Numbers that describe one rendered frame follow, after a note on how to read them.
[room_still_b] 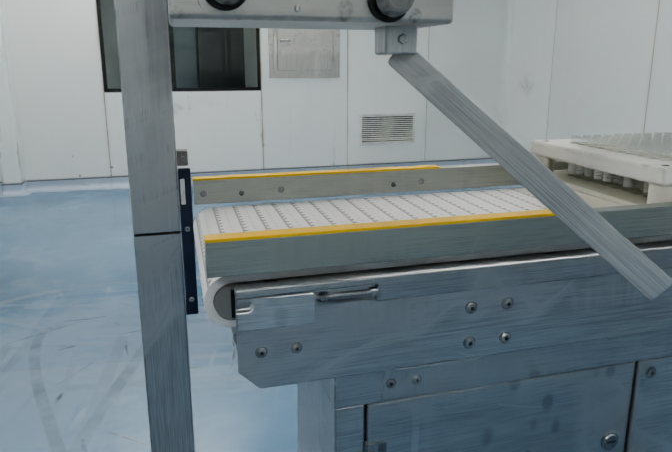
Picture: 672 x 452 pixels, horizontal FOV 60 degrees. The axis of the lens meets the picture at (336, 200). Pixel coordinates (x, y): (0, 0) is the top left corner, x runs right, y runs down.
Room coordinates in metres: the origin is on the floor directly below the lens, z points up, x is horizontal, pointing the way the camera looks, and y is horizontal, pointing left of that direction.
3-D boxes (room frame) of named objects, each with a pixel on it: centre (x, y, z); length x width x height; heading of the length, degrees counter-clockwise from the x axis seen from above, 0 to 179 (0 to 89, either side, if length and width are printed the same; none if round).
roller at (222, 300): (0.60, 0.13, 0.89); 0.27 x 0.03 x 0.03; 16
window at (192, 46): (5.38, 1.37, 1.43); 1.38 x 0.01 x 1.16; 106
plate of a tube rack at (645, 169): (0.76, -0.43, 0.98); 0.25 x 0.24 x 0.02; 16
